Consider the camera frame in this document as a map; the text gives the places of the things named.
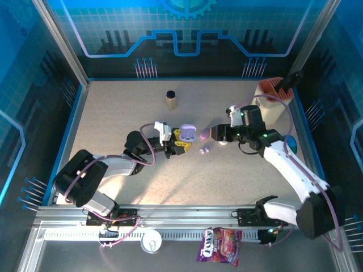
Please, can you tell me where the aluminium frame rail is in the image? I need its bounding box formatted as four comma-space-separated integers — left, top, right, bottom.
33, 204, 340, 227

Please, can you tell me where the purple earbud charging case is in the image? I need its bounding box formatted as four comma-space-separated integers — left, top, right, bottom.
179, 124, 199, 143

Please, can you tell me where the black controller box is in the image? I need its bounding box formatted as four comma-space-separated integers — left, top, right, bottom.
258, 228, 281, 246

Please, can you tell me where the blueberry yogurt cup blue lid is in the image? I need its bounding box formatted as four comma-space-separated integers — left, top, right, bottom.
283, 135, 298, 155

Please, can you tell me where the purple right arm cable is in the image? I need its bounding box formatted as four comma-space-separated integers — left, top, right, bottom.
234, 95, 345, 253

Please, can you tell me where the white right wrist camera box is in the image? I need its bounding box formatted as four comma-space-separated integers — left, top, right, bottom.
226, 105, 242, 128

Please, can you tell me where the cream knife block holder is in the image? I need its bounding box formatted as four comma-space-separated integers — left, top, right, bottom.
254, 76, 294, 125

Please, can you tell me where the black knife handle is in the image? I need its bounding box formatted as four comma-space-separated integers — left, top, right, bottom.
276, 70, 304, 93

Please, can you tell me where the tan bottle with black cap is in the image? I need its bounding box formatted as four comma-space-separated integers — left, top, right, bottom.
166, 90, 178, 111

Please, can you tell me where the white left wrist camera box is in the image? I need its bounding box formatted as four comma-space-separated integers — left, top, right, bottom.
154, 121, 173, 147

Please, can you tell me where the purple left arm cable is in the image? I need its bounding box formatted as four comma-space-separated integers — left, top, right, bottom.
64, 123, 157, 249

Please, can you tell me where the purple candy bag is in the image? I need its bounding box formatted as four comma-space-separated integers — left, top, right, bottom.
196, 227, 243, 267

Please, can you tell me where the light pink earbud charging case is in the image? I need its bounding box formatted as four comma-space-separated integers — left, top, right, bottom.
199, 127, 213, 142

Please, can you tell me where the aluminium frame post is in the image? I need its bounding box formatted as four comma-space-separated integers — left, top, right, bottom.
289, 0, 341, 74
31, 0, 90, 87

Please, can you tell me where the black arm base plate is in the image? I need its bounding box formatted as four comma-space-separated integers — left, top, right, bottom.
86, 209, 139, 227
237, 208, 289, 227

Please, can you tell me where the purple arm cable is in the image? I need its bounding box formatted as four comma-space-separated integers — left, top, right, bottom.
234, 95, 345, 253
64, 123, 157, 249

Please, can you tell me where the white slotted cable duct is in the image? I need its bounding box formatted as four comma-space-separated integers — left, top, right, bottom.
44, 229, 261, 242

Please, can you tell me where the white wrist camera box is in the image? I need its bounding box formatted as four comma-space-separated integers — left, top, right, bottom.
154, 121, 173, 147
226, 105, 242, 128

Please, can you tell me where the white round can lid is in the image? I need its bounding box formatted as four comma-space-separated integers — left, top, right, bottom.
141, 229, 163, 254

